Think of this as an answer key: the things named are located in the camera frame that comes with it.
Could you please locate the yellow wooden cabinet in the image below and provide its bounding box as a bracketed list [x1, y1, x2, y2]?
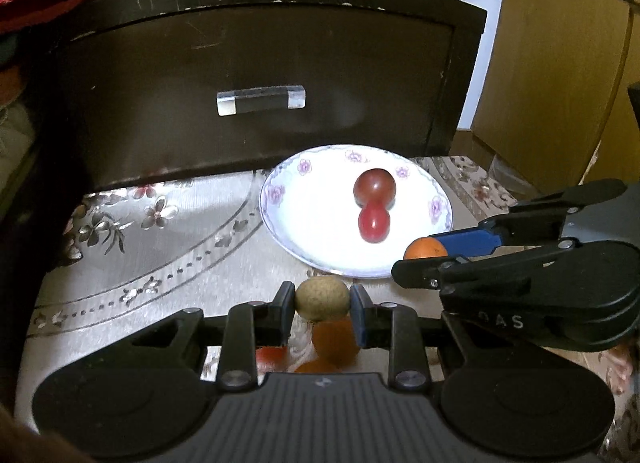
[470, 0, 640, 199]

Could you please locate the floral silver tablecloth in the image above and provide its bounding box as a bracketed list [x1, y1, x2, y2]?
[15, 156, 640, 449]

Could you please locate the white floral-rim plate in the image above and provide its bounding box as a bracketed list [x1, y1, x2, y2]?
[259, 144, 454, 280]

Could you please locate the dark purple cherry tomato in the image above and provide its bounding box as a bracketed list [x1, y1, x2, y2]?
[353, 168, 397, 209]

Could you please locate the red cherry tomato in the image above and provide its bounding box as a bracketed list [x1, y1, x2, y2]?
[256, 346, 290, 374]
[357, 201, 391, 244]

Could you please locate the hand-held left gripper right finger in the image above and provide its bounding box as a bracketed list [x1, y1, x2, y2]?
[349, 284, 487, 390]

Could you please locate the clear acrylic drawer handle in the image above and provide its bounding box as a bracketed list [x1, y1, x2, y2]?
[216, 84, 306, 117]

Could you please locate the small orange kumquat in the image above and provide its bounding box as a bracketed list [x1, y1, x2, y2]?
[312, 319, 362, 368]
[403, 237, 449, 261]

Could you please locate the dark wooden drawer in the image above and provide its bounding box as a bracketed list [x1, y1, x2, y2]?
[30, 0, 488, 194]

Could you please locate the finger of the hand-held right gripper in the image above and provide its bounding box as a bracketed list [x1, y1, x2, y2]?
[427, 178, 629, 259]
[391, 239, 576, 295]

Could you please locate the tan longan fruit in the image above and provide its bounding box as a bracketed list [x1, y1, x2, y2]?
[294, 277, 351, 322]

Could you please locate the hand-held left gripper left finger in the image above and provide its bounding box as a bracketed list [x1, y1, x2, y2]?
[131, 281, 297, 390]

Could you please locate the person's right hand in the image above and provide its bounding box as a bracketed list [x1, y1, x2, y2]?
[605, 340, 638, 396]

